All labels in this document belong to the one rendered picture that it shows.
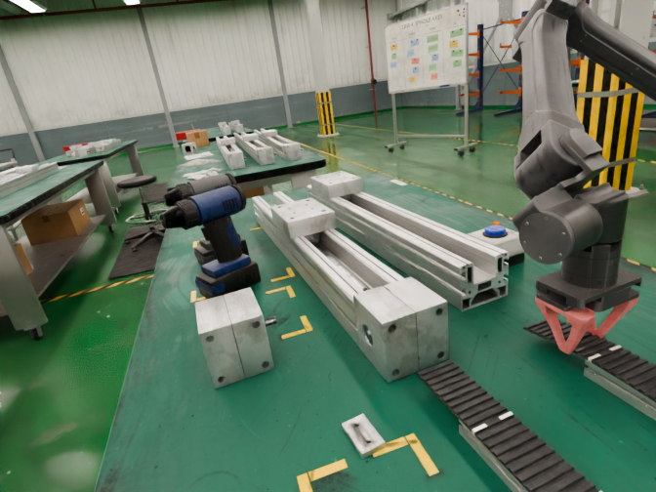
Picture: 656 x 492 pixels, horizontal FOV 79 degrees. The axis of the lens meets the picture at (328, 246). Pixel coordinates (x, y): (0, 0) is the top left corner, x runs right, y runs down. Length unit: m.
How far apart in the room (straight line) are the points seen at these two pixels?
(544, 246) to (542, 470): 0.21
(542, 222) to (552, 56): 0.33
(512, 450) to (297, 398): 0.27
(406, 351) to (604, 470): 0.23
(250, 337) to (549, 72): 0.56
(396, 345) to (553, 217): 0.24
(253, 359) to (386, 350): 0.20
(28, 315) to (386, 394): 2.55
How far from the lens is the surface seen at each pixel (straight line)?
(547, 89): 0.64
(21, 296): 2.86
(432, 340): 0.58
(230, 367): 0.61
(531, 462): 0.46
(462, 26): 6.24
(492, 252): 0.73
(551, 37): 0.78
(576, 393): 0.59
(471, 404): 0.50
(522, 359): 0.63
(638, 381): 0.57
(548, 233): 0.46
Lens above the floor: 1.16
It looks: 21 degrees down
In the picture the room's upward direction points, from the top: 8 degrees counter-clockwise
